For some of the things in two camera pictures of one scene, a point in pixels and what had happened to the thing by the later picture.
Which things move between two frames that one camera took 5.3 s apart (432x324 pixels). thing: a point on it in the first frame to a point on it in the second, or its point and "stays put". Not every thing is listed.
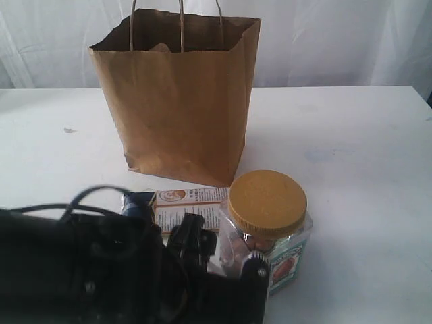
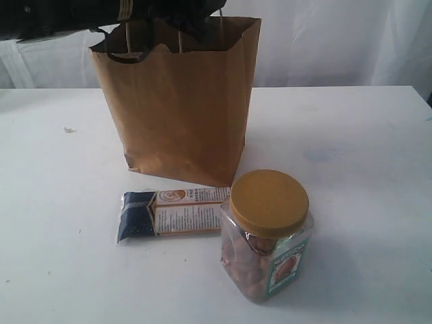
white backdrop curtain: (302, 44) stays put
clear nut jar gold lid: (266, 214) stays put
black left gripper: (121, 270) to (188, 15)
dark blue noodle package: (169, 207) stays put
